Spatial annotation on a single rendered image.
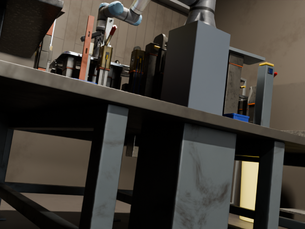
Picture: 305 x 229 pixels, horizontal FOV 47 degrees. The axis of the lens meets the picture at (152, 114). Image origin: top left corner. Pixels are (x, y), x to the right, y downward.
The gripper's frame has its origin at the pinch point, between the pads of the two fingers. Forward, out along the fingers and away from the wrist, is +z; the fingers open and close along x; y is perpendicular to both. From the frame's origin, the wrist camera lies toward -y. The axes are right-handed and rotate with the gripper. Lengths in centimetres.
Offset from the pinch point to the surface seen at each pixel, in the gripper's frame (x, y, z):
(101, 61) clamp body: -24.8, -2.1, 5.8
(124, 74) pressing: 4.8, 21.9, 2.2
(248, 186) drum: 87, 204, 65
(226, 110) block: -42, 67, 20
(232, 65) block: -42, 68, -6
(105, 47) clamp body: -24.9, -1.6, -1.6
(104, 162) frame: -91, -15, 55
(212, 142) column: -79, 33, 42
